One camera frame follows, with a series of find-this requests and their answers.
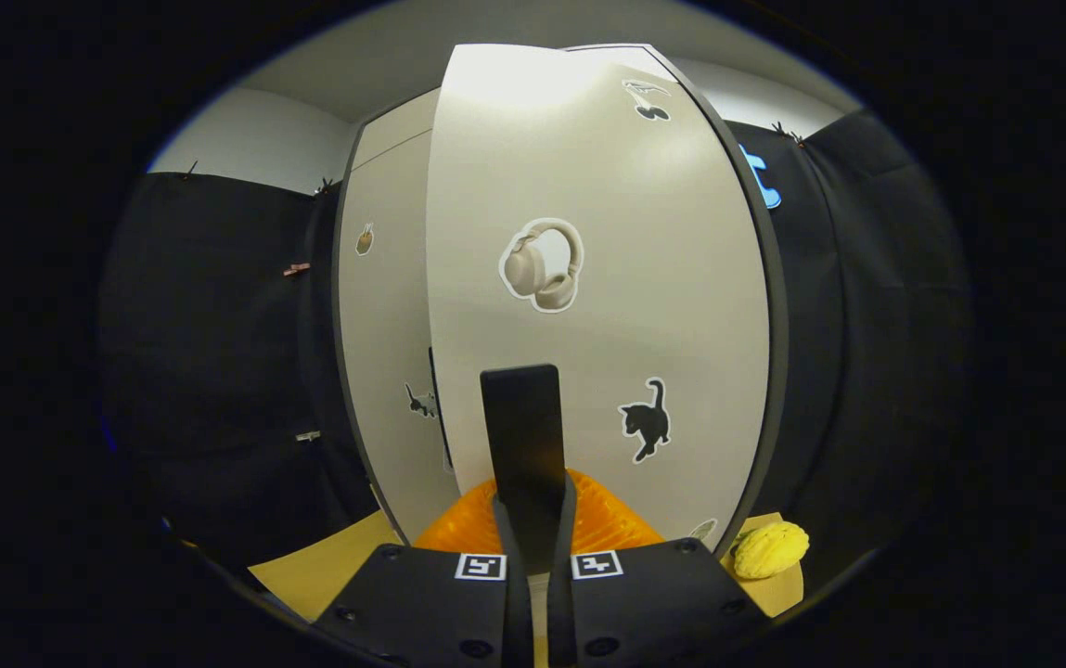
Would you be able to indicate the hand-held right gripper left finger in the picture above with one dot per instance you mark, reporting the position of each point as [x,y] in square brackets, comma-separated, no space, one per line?
[519,612]

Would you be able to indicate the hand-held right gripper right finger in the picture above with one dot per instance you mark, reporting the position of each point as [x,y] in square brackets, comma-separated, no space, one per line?
[560,622]

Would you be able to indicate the shoe cabinet door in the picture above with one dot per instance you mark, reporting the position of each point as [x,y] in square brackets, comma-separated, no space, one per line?
[389,325]
[644,278]

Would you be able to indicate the grey double-door shoe cabinet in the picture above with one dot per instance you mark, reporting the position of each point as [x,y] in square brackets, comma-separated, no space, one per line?
[777,325]

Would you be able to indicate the yellow knobbly object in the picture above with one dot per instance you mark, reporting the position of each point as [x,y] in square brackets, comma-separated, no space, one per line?
[769,549]

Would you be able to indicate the black backdrop cloth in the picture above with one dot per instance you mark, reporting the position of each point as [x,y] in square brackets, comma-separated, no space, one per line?
[217,353]

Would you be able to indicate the red cloth clip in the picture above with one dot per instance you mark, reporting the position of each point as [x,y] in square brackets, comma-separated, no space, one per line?
[296,269]

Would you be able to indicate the black cloth clip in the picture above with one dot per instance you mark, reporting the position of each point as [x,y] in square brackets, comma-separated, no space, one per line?
[189,171]
[324,186]
[781,131]

